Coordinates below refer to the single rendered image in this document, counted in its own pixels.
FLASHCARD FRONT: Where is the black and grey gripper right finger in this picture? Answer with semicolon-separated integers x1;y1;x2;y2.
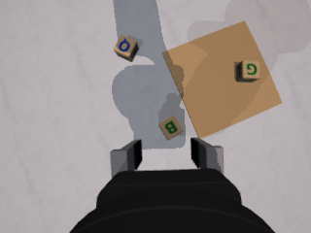
190;137;224;174

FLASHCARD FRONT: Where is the tan square mat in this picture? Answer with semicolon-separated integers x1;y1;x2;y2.
162;20;282;139

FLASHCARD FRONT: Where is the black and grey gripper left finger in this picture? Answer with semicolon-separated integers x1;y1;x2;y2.
110;140;142;177

